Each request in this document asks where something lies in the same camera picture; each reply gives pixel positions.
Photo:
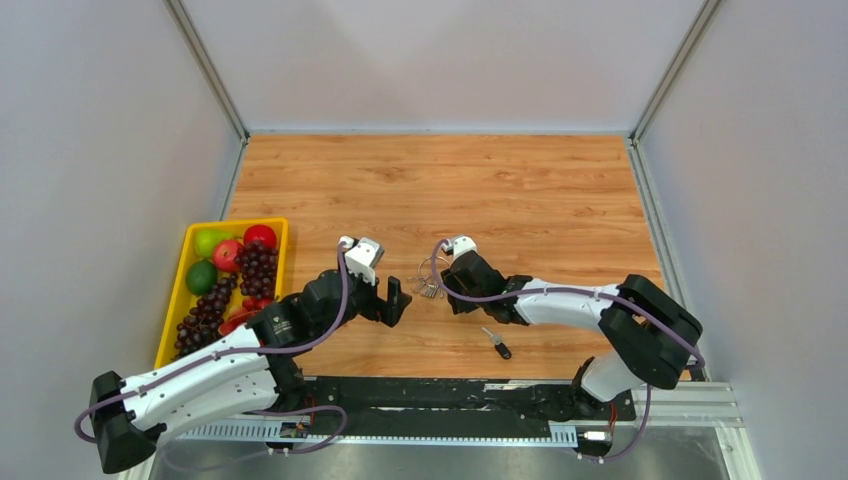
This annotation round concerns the small red fruits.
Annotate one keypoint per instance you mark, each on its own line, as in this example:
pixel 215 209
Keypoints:
pixel 241 314

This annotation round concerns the green pear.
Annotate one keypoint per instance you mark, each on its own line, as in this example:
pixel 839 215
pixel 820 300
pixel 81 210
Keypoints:
pixel 206 240

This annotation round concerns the green lime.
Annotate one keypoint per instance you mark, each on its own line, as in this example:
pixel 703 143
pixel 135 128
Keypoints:
pixel 201 277

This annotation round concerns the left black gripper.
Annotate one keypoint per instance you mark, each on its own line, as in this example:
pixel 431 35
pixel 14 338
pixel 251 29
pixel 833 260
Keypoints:
pixel 389 311

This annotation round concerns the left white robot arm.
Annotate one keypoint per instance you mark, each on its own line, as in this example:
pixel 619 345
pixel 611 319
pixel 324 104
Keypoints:
pixel 247 370

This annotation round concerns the black headed silver key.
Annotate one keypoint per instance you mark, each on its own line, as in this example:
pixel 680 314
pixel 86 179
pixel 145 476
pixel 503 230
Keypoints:
pixel 500 347

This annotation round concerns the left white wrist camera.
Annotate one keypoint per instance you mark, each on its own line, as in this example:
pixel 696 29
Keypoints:
pixel 361 260

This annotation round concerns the red apple top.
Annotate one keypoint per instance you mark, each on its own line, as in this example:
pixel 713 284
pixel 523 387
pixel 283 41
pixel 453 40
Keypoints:
pixel 260 234

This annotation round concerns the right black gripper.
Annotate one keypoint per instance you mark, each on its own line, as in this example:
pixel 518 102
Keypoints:
pixel 460 307

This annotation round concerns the upper dark grape bunch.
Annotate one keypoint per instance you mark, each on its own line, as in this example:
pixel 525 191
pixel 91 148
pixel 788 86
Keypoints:
pixel 258 265

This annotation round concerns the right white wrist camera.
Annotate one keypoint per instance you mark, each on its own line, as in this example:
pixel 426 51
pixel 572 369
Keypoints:
pixel 460 246

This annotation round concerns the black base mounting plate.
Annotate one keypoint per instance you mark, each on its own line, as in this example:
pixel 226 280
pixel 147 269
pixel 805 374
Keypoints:
pixel 483 409

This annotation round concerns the lower dark grape bunch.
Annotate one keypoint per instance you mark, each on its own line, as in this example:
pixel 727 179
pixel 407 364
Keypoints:
pixel 199 327

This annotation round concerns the dark grape bunch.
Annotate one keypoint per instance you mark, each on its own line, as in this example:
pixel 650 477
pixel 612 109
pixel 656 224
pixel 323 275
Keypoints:
pixel 258 265
pixel 199 327

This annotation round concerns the red yellow apple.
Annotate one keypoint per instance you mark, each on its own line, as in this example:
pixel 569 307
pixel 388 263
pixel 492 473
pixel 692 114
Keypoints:
pixel 225 255

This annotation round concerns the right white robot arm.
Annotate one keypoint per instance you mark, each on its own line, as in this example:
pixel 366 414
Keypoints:
pixel 653 338

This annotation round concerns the silver keyring with keys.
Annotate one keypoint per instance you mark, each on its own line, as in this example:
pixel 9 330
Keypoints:
pixel 426 286

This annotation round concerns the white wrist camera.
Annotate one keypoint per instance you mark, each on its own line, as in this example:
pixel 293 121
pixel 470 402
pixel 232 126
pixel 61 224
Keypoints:
pixel 460 246
pixel 361 260

